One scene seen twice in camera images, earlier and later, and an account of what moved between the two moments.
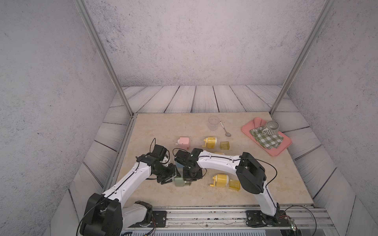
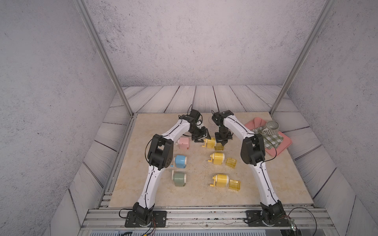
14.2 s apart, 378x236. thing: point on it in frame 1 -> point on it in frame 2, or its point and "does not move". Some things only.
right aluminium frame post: [327, 6] does not move
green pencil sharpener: [179, 181] does not move
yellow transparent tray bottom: [235, 185] does not move
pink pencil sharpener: [183, 142] does not move
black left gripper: [173, 173] -> [204, 134]
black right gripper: [197, 176] -> [222, 141]
